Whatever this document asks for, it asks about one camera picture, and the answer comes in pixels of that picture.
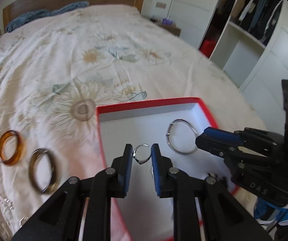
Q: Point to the hanging clothes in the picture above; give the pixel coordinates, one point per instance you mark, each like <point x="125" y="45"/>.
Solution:
<point x="256" y="18"/>

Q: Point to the white wardrobe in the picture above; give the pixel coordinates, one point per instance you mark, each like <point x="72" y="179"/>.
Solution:
<point x="248" y="42"/>

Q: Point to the red jewelry box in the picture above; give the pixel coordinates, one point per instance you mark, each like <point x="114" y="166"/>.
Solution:
<point x="142" y="124"/>

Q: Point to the wall socket right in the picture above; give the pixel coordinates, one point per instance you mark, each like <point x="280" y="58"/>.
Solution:
<point x="160" y="5"/>

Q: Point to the blue pillow right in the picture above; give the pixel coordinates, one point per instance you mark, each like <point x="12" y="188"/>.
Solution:
<point x="70" y="7"/>

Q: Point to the wooden nightstand right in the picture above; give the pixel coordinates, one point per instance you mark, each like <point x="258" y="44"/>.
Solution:
<point x="167" y="25"/>

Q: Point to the gloved right hand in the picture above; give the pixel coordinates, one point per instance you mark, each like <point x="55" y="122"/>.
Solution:
<point x="265" y="213"/>

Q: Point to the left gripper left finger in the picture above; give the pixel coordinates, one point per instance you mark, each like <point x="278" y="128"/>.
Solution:
<point x="112" y="182"/>

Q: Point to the dark brown bangle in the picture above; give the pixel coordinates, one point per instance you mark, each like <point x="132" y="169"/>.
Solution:
<point x="42" y="171"/>

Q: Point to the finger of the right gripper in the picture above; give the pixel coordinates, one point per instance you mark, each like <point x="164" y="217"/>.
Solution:
<point x="216" y="147"/>
<point x="221" y="135"/>

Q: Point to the silver bangle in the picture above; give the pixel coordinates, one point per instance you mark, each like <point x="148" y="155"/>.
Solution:
<point x="181" y="136"/>

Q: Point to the blue pillow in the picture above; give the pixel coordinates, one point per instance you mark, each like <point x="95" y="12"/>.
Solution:
<point x="26" y="18"/>
<point x="70" y="7"/>

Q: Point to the amber bangle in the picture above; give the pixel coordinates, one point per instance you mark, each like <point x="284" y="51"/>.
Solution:
<point x="11" y="148"/>

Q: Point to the floral bed duvet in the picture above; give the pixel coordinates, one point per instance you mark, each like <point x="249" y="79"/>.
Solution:
<point x="55" y="71"/>

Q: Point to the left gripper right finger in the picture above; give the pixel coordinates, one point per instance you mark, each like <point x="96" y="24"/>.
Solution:
<point x="171" y="182"/>

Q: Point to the blue pillow left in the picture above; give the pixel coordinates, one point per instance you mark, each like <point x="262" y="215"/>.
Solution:
<point x="26" y="18"/>

